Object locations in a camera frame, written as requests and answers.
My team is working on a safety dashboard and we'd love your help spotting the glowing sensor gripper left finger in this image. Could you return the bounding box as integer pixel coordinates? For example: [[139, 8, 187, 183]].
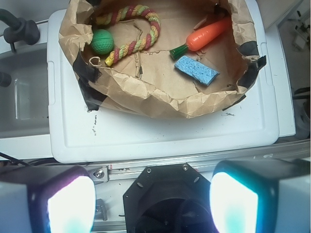
[[0, 165, 96, 233]]

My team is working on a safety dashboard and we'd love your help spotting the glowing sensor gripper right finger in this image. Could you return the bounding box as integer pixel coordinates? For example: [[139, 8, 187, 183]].
[[209, 159, 311, 233]]

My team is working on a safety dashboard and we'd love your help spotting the blue sponge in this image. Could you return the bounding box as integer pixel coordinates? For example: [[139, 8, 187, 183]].
[[174, 56, 220, 86]]

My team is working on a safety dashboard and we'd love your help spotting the white plastic bin lid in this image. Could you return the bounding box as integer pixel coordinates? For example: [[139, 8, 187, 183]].
[[47, 10, 279, 163]]

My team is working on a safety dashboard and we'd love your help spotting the clear plastic container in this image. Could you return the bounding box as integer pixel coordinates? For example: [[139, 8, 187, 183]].
[[0, 49, 50, 139]]

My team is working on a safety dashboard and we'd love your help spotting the crumpled brown paper bag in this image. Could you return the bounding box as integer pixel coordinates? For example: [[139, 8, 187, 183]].
[[59, 0, 266, 118]]

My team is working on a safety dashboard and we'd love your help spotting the green rubber ball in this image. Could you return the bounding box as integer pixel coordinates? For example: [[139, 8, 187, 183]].
[[90, 29, 114, 55]]

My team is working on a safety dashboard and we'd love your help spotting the black clamp knob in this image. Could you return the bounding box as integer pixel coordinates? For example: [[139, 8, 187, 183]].
[[0, 9, 40, 53]]

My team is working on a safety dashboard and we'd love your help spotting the orange plastic toy carrot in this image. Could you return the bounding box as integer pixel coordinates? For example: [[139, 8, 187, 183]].
[[170, 17, 232, 60]]

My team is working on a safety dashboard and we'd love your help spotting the black octagonal mount plate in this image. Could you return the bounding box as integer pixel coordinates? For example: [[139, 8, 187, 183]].
[[123, 163, 216, 233]]

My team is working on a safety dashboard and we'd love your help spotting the multicolour braided rope toy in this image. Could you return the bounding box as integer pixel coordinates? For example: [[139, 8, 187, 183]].
[[95, 5, 161, 67]]

